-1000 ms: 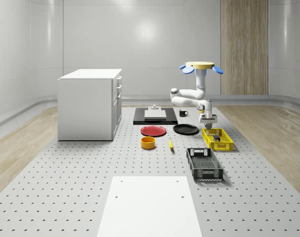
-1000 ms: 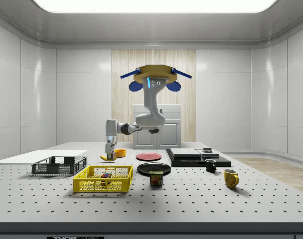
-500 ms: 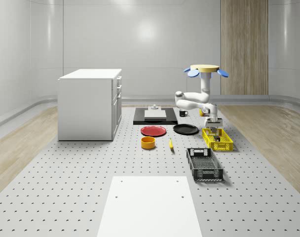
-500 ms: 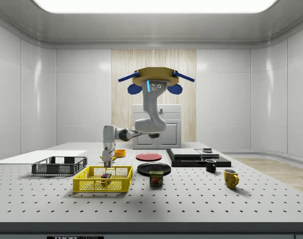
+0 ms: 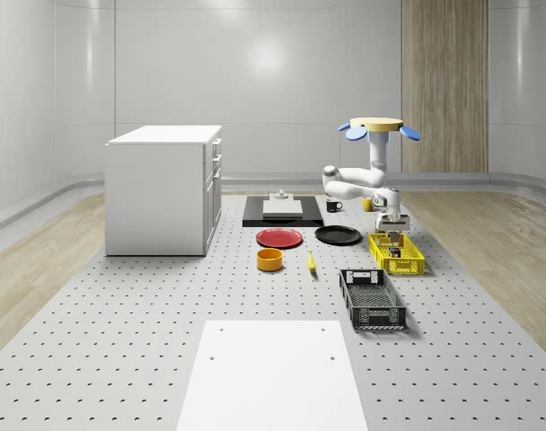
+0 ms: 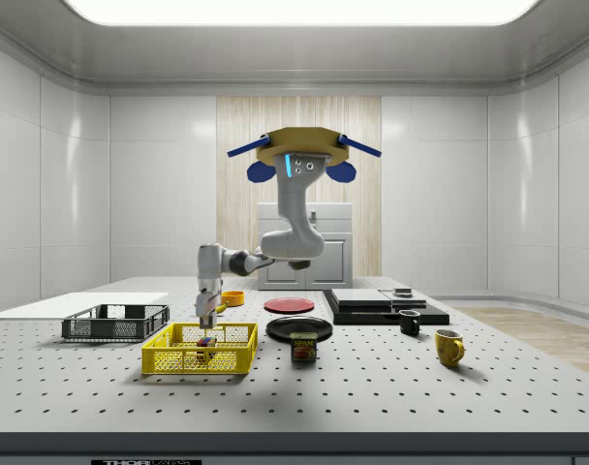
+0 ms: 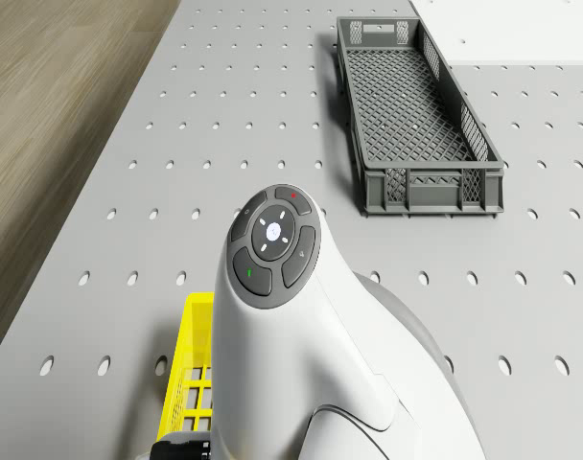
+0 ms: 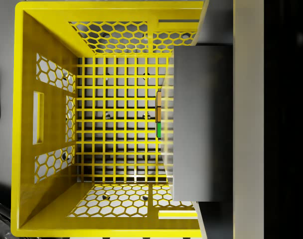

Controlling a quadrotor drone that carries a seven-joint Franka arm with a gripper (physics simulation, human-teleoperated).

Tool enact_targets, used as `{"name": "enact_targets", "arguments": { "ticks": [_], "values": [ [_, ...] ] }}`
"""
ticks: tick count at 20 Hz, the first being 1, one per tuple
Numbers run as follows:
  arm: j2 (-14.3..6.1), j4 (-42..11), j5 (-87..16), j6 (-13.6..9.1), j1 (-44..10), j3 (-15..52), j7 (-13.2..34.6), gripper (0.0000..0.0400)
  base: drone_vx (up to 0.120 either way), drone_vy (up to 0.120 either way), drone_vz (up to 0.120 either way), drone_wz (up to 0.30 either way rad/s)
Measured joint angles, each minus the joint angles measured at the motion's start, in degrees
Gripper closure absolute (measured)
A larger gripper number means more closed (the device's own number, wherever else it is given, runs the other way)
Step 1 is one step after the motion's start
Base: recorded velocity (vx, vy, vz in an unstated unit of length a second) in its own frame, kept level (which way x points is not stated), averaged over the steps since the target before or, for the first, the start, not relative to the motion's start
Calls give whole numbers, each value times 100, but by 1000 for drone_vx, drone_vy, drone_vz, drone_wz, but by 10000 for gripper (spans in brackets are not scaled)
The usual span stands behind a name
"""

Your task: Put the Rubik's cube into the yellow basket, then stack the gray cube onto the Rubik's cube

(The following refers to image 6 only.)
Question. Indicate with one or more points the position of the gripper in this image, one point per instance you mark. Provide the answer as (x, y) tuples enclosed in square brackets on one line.
[(207, 305)]

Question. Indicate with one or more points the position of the puzzle cube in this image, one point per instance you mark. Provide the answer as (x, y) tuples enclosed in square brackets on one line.
[(207, 343)]

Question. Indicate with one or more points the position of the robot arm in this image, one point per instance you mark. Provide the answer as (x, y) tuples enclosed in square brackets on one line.
[(294, 232)]

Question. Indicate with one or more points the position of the banana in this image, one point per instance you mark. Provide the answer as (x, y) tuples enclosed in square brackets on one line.
[(221, 308)]

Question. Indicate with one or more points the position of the yellow bowl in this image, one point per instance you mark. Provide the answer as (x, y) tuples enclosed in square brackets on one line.
[(234, 299)]

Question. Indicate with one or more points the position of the yellow basket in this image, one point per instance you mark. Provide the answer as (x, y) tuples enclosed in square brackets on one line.
[(178, 361)]

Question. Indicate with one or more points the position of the red plate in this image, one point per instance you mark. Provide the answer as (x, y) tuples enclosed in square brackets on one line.
[(288, 305)]

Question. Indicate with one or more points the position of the black plate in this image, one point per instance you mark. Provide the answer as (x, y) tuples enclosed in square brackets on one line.
[(299, 325)]

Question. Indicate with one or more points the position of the dark grey basket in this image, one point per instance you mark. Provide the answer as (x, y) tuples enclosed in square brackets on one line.
[(115, 328)]

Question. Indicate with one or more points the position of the flat-sided can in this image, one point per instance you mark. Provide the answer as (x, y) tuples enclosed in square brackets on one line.
[(303, 348)]

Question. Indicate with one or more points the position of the white cabinet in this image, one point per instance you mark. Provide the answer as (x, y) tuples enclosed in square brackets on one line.
[(333, 261)]

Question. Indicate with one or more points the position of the black stove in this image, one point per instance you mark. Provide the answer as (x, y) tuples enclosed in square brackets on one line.
[(362, 302)]

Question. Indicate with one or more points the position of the black mug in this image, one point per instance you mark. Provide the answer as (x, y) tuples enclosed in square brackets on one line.
[(410, 323)]

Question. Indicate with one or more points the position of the yellow mug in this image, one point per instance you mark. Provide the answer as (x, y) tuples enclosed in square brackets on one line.
[(447, 348)]

